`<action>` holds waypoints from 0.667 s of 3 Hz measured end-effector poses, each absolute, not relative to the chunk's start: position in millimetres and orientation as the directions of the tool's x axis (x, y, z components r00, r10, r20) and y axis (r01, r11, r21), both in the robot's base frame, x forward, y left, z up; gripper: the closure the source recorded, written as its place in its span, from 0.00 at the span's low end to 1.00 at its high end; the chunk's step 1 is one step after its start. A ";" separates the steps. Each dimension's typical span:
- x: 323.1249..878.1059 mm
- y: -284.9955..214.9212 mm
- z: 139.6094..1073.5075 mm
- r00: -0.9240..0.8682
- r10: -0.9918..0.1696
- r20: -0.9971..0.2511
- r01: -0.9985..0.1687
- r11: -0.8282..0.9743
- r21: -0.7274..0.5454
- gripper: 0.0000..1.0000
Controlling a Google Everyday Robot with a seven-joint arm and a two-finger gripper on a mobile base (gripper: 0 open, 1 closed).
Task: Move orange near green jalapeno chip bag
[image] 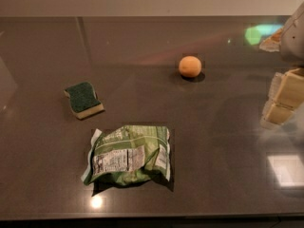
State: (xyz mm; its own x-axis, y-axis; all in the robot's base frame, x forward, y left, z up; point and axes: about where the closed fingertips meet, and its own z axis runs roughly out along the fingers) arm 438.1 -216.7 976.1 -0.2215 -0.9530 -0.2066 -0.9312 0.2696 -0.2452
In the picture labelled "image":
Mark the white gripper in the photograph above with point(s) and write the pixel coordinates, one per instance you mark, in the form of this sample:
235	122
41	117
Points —
294	40

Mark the orange fruit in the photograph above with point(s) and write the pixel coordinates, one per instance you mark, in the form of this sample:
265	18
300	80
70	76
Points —
190	66

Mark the green jalapeno chip bag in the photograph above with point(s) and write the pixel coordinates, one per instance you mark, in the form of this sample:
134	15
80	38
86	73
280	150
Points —
130	154

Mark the green and yellow sponge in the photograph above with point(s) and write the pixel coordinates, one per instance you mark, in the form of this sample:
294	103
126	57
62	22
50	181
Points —
83	100

